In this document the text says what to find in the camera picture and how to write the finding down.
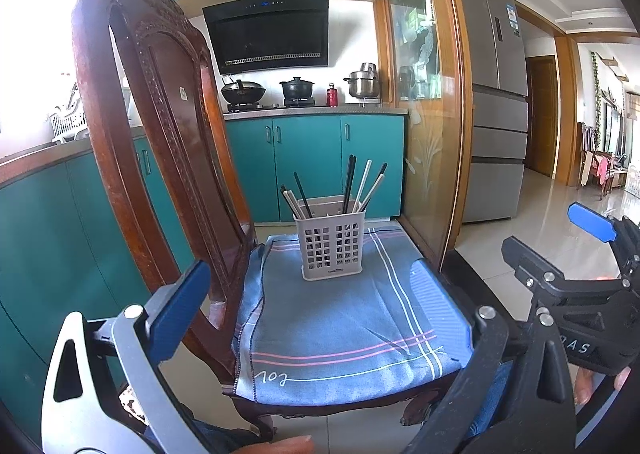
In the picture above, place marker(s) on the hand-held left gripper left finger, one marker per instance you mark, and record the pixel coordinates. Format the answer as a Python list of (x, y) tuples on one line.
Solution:
[(182, 309)]

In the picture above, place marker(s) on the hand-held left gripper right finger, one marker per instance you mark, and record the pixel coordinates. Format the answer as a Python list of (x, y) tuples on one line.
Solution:
[(442, 314)]

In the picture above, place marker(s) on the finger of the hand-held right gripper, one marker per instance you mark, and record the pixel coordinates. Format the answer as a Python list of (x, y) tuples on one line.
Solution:
[(530, 259), (592, 221)]

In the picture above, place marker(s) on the white plastic utensil basket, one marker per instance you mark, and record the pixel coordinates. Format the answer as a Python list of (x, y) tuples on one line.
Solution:
[(330, 275)]

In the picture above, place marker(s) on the person's right hand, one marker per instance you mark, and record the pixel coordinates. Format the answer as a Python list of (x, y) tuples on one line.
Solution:
[(584, 386)]

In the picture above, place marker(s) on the person's left hand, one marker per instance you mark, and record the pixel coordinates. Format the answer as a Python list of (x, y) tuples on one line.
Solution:
[(275, 446)]

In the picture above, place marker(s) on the clothes drying rack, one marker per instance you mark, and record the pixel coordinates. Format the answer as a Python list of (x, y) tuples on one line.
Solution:
[(602, 167)]

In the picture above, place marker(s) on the blue striped cloth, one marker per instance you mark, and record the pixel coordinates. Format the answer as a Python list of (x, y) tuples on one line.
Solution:
[(350, 324)]

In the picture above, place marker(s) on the person's right leg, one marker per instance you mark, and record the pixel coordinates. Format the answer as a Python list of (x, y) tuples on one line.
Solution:
[(492, 404)]

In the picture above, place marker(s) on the person's leg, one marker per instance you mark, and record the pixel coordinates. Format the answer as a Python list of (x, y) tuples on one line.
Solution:
[(492, 404), (220, 436)]

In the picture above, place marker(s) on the white patterned fabric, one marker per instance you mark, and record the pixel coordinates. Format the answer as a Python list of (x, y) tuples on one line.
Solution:
[(131, 404)]

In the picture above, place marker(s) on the brown wooden door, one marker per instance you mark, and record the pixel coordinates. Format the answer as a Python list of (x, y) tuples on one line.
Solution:
[(542, 119)]

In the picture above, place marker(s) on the silver refrigerator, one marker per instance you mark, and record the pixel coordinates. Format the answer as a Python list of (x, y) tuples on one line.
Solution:
[(495, 144)]

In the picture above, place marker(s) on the hanging green vine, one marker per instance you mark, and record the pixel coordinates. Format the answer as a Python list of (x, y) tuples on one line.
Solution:
[(596, 99)]

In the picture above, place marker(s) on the person's left leg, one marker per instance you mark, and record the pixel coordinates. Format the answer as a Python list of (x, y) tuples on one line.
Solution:
[(220, 436)]

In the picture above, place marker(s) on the wood framed glass sliding door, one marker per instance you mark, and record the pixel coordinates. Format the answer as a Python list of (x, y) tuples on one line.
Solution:
[(425, 159)]

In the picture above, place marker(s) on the carved wooden chair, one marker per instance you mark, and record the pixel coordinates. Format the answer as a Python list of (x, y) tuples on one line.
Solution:
[(170, 144)]

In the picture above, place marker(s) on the white dish rack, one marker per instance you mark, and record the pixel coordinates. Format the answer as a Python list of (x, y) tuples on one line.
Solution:
[(67, 122)]

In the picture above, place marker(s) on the gas stove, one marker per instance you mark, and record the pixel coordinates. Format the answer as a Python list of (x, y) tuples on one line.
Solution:
[(270, 107)]

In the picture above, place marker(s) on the black wok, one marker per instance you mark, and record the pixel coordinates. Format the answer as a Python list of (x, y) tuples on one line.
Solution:
[(243, 94)]

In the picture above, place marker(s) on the kitchen countertop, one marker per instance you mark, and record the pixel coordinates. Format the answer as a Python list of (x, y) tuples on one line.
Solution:
[(350, 110)]

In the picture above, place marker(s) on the stainless steel pot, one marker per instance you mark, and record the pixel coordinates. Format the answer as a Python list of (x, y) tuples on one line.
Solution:
[(361, 83)]

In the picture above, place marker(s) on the red bottle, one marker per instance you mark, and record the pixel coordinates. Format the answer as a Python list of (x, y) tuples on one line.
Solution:
[(332, 95)]

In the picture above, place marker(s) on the black cooking pot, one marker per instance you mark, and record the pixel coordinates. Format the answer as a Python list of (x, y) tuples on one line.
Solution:
[(297, 89)]

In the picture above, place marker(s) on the black range hood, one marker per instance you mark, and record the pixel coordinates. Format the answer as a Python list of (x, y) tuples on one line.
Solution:
[(270, 34)]

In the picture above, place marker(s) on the wooden doorway frame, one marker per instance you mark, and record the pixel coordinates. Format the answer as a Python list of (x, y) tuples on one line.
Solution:
[(567, 109)]

